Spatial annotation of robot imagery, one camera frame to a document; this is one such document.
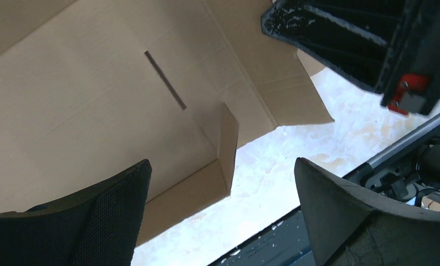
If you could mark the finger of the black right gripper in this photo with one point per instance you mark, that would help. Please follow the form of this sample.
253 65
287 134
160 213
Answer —
389 48

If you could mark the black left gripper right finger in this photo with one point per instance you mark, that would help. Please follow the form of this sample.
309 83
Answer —
350 225

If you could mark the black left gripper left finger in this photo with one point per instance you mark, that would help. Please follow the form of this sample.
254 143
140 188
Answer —
98 225

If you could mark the brown cardboard box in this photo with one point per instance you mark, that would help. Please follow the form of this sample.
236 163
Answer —
90 88

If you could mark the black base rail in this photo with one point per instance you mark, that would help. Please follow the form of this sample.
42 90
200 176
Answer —
406 172

